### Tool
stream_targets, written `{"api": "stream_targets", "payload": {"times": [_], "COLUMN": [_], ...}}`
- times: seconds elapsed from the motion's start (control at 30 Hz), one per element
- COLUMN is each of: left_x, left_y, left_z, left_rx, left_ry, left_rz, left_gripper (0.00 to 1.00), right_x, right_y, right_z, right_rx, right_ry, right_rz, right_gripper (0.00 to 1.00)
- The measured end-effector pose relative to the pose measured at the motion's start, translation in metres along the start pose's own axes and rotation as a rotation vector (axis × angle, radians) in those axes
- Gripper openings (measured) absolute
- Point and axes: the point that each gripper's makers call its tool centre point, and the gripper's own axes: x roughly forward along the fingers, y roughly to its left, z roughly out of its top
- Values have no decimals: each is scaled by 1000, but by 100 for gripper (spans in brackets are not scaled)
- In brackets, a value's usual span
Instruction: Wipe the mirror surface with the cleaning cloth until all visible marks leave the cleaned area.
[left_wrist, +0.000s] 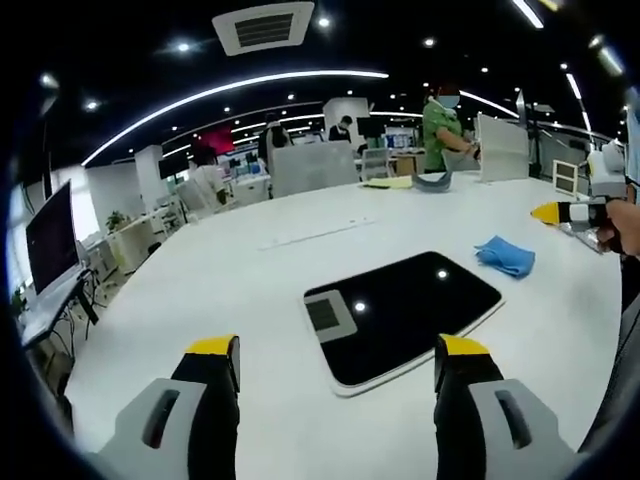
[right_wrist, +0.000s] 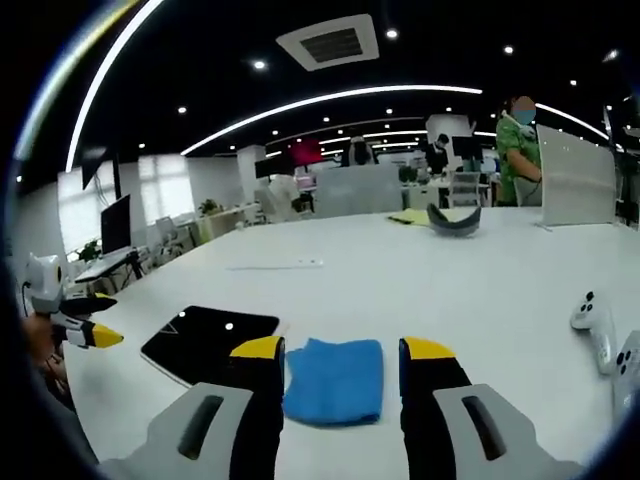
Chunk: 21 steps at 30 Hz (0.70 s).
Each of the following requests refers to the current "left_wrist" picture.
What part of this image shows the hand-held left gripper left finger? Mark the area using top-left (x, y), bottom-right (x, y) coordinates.
top-left (97, 334), bottom-right (241, 480)

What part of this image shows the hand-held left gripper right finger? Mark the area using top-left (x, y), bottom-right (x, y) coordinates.
top-left (433, 333), bottom-right (592, 480)

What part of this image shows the blue cleaning cloth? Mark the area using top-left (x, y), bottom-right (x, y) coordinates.
top-left (473, 234), bottom-right (537, 280)

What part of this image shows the dark grey cloth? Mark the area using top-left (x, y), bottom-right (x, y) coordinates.
top-left (410, 169), bottom-right (454, 195)

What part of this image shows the yellow cloth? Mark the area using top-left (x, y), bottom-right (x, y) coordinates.
top-left (361, 174), bottom-right (414, 191)

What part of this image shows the person's right hand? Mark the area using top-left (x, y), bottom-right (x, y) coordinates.
top-left (596, 196), bottom-right (640, 258)

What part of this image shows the black tripod stand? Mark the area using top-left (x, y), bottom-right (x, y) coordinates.
top-left (516, 89), bottom-right (545, 179)

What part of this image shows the white partition panel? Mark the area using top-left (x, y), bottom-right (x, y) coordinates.
top-left (476, 112), bottom-right (532, 184)

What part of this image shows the grey office desk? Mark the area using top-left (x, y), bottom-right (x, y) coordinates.
top-left (13, 267), bottom-right (102, 351)

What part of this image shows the black computer monitor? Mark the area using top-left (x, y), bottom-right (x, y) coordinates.
top-left (24, 180), bottom-right (84, 297)

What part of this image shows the small dark monitor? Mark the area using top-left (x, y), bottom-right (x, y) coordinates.
top-left (355, 116), bottom-right (387, 140)

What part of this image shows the grey partition panel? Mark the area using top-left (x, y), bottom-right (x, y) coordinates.
top-left (269, 140), bottom-right (361, 199)

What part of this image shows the curved ceiling light strip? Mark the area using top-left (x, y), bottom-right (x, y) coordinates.
top-left (80, 69), bottom-right (391, 167)

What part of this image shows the ceiling air conditioner vent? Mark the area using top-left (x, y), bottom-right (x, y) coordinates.
top-left (211, 1), bottom-right (317, 58)

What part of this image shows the small white picture frame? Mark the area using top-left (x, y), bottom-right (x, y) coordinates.
top-left (551, 159), bottom-right (580, 196)

